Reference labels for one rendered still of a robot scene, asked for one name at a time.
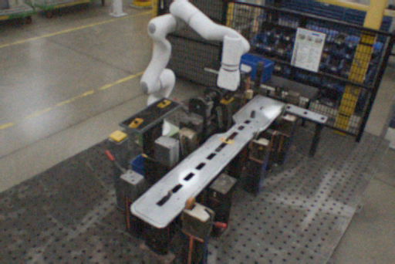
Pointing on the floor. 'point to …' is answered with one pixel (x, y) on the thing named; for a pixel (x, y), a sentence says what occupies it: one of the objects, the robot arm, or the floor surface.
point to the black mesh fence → (288, 59)
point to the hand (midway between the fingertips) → (227, 96)
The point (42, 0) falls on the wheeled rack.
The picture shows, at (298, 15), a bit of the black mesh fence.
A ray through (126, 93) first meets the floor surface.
